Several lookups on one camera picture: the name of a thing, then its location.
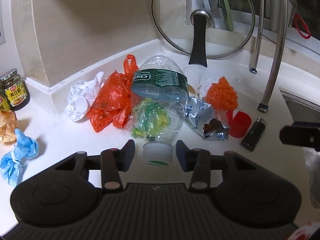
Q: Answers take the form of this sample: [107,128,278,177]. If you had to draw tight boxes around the sauce jar yellow label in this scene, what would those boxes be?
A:
[1,68,30,111]

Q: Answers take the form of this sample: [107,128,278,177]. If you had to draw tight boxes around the white wall vent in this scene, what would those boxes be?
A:
[0,0,5,45]

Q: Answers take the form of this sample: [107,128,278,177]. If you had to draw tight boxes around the silver foil sachet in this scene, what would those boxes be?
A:
[184,97,230,141]

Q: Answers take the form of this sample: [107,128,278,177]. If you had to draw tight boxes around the crumpled beige plastic bag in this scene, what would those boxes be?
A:
[0,110,18,144]

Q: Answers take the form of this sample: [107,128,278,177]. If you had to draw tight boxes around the crumpled blue glove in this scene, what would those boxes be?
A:
[1,128,39,187]

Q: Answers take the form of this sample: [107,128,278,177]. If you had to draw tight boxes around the orange plastic bag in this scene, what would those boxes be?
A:
[86,54,138,133]

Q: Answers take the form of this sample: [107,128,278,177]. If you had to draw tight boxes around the green yellow plastic wrapper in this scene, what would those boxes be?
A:
[131,98,171,138]

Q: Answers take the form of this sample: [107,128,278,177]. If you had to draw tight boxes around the steel dish rack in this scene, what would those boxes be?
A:
[249,0,288,113]

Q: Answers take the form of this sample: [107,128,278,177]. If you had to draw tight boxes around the black lighter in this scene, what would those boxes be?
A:
[241,118,267,152]

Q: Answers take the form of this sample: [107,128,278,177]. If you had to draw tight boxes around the green cutting board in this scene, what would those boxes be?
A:
[219,0,234,31]

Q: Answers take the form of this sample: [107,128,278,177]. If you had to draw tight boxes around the glass pot lid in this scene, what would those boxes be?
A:
[151,0,255,67]

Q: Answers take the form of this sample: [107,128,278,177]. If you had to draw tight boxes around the red handled scissors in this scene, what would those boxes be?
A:
[289,0,311,40]

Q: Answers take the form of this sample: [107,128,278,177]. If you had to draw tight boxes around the steel sink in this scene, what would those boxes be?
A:
[280,90,320,123]

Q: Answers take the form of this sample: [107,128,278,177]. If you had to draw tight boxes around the crushed clear plastic bottle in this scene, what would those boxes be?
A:
[131,55,189,167]

